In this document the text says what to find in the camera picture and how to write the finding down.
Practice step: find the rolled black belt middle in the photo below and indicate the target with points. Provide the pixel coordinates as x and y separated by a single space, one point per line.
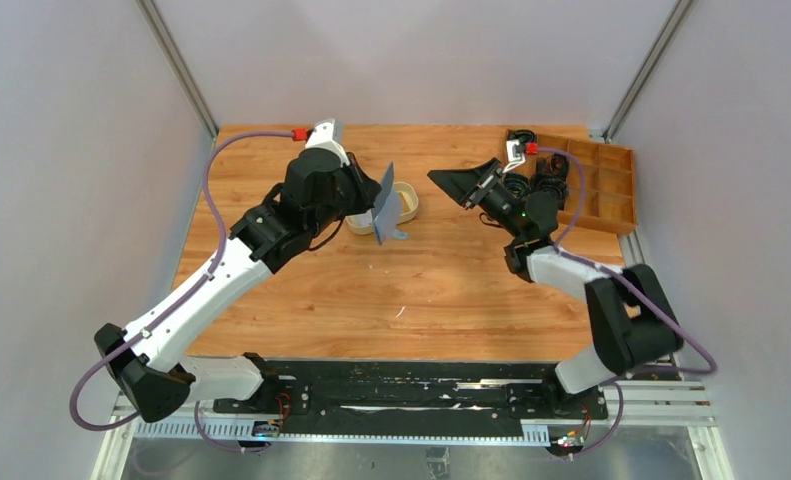
556 165

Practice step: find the blue leather card holder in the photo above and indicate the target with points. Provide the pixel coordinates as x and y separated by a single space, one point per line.
387 208

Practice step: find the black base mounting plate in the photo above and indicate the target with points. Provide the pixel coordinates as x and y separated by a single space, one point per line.
409 401

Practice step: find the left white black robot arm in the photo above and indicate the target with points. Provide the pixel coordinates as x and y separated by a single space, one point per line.
151 363

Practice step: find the rolled dark belt left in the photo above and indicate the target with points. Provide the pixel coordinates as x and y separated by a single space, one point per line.
517 184

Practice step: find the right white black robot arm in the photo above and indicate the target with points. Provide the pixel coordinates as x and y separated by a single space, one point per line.
623 303

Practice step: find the aluminium rail frame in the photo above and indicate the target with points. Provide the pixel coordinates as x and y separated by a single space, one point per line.
658 427

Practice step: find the rolled black belt large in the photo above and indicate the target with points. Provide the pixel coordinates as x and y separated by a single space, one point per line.
555 186

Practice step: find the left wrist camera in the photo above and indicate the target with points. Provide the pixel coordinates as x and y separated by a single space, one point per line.
326 134

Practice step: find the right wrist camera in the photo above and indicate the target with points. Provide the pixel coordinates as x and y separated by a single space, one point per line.
517 152

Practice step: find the cream oval tray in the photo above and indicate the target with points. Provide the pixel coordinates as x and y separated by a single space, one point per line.
361 224

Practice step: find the rolled black belt top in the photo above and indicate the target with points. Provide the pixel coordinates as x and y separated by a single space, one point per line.
522 135

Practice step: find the wooden compartment organizer box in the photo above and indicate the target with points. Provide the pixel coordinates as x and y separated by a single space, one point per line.
601 182

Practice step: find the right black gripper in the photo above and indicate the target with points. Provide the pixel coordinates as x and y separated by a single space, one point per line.
459 184

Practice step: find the gold yellow credit card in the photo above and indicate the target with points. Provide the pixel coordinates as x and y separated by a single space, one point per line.
408 200

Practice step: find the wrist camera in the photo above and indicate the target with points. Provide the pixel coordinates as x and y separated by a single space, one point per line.
326 134
517 152

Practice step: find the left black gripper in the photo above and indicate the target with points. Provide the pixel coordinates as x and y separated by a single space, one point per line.
367 189

